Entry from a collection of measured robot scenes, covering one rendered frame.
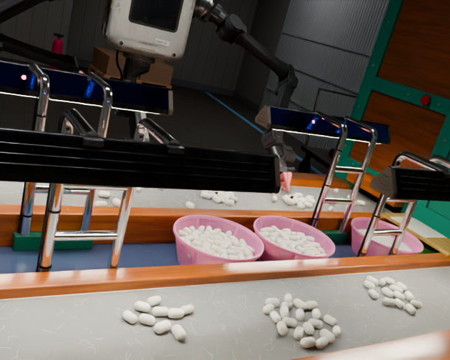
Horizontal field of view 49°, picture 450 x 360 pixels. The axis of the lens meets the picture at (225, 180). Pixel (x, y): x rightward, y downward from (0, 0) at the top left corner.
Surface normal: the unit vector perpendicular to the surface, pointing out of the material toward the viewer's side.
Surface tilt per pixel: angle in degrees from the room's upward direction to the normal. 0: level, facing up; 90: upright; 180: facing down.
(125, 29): 90
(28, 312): 0
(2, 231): 90
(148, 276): 0
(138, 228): 90
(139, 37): 90
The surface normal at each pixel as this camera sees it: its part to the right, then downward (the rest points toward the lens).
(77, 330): 0.25, -0.92
